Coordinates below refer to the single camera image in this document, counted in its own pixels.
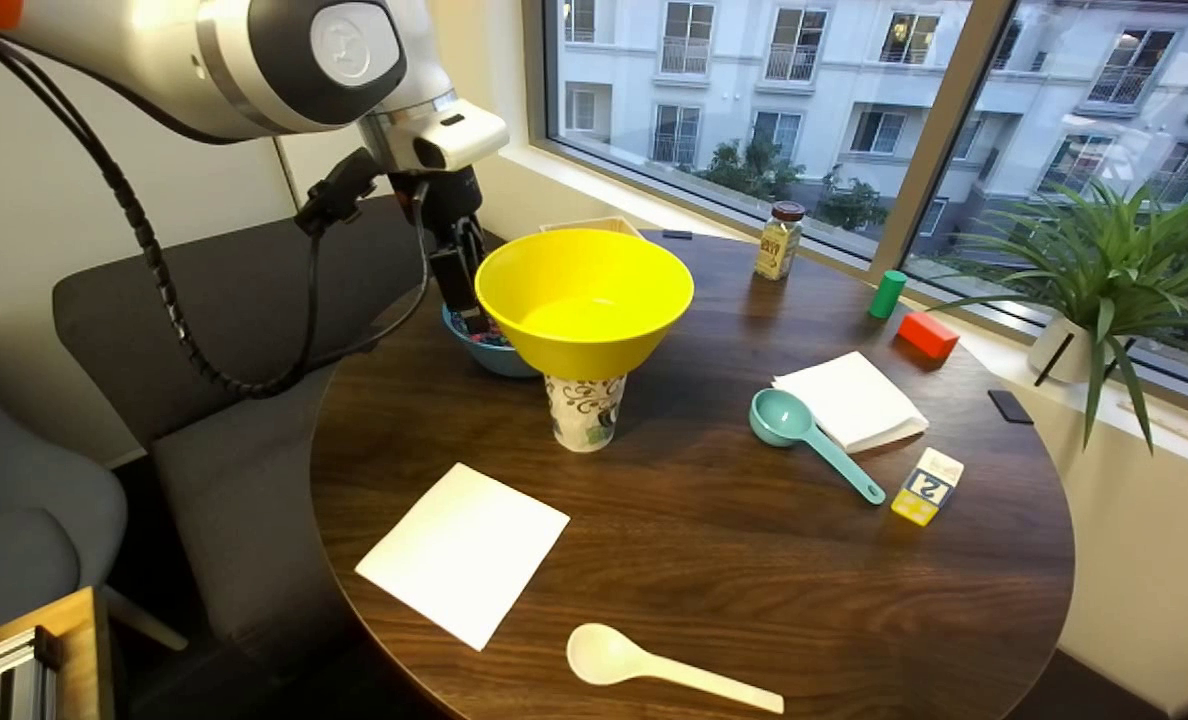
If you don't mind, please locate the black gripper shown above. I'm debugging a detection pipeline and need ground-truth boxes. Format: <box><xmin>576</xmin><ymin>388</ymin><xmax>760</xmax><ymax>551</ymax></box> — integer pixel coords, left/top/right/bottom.
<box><xmin>422</xmin><ymin>169</ymin><xmax>488</xmax><ymax>331</ymax></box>

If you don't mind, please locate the yellow plastic bowl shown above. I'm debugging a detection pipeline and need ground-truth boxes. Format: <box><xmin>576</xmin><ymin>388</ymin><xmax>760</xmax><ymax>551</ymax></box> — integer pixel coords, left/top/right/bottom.
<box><xmin>474</xmin><ymin>229</ymin><xmax>696</xmax><ymax>381</ymax></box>

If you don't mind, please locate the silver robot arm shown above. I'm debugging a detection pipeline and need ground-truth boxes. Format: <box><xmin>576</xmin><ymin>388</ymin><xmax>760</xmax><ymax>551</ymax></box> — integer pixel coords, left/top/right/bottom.
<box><xmin>0</xmin><ymin>0</ymin><xmax>509</xmax><ymax>179</ymax></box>

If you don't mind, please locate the blue bowl of colourful beads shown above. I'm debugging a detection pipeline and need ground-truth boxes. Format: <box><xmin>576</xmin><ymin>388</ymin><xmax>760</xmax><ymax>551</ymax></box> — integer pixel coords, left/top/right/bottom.
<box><xmin>439</xmin><ymin>308</ymin><xmax>532</xmax><ymax>381</ymax></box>

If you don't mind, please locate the patterned paper cup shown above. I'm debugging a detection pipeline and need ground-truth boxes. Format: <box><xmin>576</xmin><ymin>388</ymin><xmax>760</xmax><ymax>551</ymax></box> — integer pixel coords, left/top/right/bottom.
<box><xmin>546</xmin><ymin>374</ymin><xmax>627</xmax><ymax>451</ymax></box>

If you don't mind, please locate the white paper sheet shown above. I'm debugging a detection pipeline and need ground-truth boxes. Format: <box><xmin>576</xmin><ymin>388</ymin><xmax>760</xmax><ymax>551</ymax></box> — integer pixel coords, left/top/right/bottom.
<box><xmin>358</xmin><ymin>465</ymin><xmax>570</xmax><ymax>652</ymax></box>

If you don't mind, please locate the dark grey sofa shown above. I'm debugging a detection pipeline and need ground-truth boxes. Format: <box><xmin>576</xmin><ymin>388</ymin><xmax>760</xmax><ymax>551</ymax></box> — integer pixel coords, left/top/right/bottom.
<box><xmin>51</xmin><ymin>197</ymin><xmax>464</xmax><ymax>668</ymax></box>

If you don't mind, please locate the glass jar with dark lid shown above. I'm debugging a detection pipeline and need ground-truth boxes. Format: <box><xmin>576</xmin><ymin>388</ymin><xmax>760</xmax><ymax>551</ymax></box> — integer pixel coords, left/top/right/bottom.
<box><xmin>757</xmin><ymin>205</ymin><xmax>805</xmax><ymax>278</ymax></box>

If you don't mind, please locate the teal measuring scoop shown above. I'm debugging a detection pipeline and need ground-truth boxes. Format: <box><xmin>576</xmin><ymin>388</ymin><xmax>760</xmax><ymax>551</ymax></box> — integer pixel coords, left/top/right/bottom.
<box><xmin>747</xmin><ymin>388</ymin><xmax>888</xmax><ymax>508</ymax></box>

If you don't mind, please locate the white plastic spoon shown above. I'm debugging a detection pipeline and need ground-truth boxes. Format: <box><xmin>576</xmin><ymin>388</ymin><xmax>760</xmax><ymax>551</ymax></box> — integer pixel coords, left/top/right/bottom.
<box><xmin>563</xmin><ymin>619</ymin><xmax>789</xmax><ymax>716</ymax></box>

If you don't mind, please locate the folded white napkin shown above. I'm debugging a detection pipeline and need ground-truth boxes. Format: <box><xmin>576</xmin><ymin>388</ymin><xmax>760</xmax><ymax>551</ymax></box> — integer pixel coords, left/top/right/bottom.
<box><xmin>775</xmin><ymin>351</ymin><xmax>930</xmax><ymax>451</ymax></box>

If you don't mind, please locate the green block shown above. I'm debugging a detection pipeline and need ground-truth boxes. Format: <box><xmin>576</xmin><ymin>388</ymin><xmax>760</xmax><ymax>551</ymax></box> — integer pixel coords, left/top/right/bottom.
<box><xmin>867</xmin><ymin>269</ymin><xmax>908</xmax><ymax>321</ymax></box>

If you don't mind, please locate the red block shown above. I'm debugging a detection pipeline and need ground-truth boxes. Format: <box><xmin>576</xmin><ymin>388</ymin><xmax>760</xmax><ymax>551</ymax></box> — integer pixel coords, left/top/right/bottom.
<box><xmin>895</xmin><ymin>311</ymin><xmax>960</xmax><ymax>369</ymax></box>

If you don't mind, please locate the grey chair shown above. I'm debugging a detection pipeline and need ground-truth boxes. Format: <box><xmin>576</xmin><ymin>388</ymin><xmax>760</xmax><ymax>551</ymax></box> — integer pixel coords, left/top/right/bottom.
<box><xmin>0</xmin><ymin>355</ymin><xmax>194</xmax><ymax>632</ymax></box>

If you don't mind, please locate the yellow and white small box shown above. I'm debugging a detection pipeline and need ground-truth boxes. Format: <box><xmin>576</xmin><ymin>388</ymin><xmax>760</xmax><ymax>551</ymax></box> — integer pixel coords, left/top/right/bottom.
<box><xmin>894</xmin><ymin>446</ymin><xmax>964</xmax><ymax>528</ymax></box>

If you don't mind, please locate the black table clamp pad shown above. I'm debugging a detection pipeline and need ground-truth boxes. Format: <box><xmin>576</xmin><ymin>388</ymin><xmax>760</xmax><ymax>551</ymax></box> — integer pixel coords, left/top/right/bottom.
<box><xmin>987</xmin><ymin>388</ymin><xmax>1032</xmax><ymax>425</ymax></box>

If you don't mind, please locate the wooden side cabinet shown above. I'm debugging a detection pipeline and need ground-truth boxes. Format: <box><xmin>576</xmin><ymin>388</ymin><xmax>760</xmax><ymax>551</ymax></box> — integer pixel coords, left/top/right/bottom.
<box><xmin>0</xmin><ymin>589</ymin><xmax>116</xmax><ymax>720</ymax></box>

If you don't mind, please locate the potted green plant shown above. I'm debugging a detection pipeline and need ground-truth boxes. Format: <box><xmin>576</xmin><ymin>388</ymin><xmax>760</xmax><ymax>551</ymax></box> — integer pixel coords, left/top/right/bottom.
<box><xmin>964</xmin><ymin>183</ymin><xmax>1188</xmax><ymax>444</ymax></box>

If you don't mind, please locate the black corrugated cable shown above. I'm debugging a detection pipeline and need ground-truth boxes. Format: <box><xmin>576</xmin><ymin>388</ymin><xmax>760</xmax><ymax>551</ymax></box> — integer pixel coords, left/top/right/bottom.
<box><xmin>0</xmin><ymin>35</ymin><xmax>438</xmax><ymax>399</ymax></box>

